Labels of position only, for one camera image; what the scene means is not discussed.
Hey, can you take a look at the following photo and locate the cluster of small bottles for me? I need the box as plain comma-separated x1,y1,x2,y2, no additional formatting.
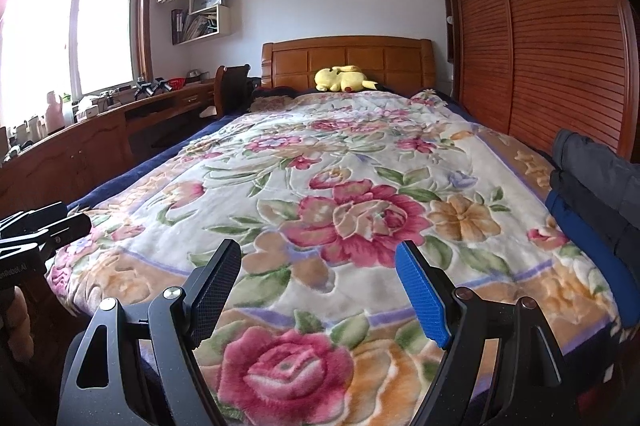
0,116,46,162

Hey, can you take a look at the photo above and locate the dark folded garment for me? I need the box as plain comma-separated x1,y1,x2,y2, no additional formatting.
550,170,632,234

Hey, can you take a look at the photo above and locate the white wall shelf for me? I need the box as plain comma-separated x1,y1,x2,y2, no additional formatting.
171,0,232,45

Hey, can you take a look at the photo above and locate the wooden framed window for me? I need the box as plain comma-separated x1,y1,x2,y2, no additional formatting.
0,0,153,132

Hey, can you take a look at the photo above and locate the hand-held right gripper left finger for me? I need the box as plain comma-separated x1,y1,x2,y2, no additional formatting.
57,238,242,426

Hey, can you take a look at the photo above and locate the floral blanket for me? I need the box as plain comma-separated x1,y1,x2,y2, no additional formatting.
47,90,621,426

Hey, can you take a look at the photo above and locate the wooden bed headboard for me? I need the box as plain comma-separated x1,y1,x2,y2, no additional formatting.
261,36,437,96

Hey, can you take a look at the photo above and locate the wooden desk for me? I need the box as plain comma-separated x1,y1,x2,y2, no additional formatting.
0,78,217,207

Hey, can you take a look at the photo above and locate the wooden slatted wardrobe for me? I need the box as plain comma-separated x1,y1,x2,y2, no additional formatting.
432,0,640,167

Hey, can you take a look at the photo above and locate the person's left hand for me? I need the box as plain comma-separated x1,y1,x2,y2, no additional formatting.
6,286,31,357

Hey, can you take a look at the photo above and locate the yellow plush toy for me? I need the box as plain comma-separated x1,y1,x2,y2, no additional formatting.
314,65,377,94

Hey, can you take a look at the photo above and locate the blue folded garment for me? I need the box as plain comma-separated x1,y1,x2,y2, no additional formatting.
545,191,640,327

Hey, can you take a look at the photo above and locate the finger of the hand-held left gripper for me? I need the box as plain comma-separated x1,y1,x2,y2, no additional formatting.
0,202,67,239
0,213,92,257

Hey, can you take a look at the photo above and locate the pink bottle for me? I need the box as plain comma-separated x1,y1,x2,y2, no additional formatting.
46,92,63,134

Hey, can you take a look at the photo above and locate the wooden chair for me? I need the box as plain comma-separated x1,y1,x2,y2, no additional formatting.
214,64,251,117

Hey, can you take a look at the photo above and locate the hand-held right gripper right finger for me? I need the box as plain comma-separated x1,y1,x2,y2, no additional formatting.
395,240,568,426

